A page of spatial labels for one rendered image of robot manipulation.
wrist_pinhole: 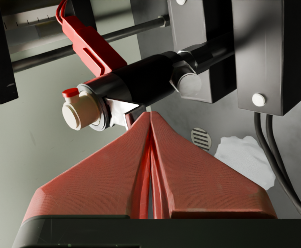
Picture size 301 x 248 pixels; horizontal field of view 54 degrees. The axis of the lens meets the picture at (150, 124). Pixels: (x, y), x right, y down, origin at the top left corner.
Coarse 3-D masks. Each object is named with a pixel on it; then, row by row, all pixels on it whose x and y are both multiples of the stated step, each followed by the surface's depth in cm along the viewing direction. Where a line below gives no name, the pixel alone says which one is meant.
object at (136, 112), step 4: (136, 108) 13; (140, 108) 13; (128, 112) 13; (132, 112) 13; (136, 112) 13; (140, 112) 13; (124, 116) 13; (128, 116) 13; (132, 116) 13; (136, 116) 13; (124, 120) 13; (128, 120) 13; (132, 120) 13; (128, 124) 13; (128, 128) 13
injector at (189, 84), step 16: (192, 48) 21; (208, 48) 21; (224, 48) 22; (144, 64) 18; (160, 64) 18; (176, 64) 18; (192, 64) 20; (208, 64) 21; (96, 80) 16; (112, 80) 16; (128, 80) 16; (144, 80) 17; (160, 80) 18; (176, 80) 17; (192, 80) 17; (96, 96) 15; (112, 96) 16; (128, 96) 16; (144, 96) 17; (160, 96) 18; (96, 128) 17
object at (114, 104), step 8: (104, 96) 15; (112, 104) 15; (120, 104) 14; (128, 104) 14; (136, 104) 14; (144, 104) 13; (112, 112) 15; (120, 112) 15; (112, 120) 16; (120, 120) 15
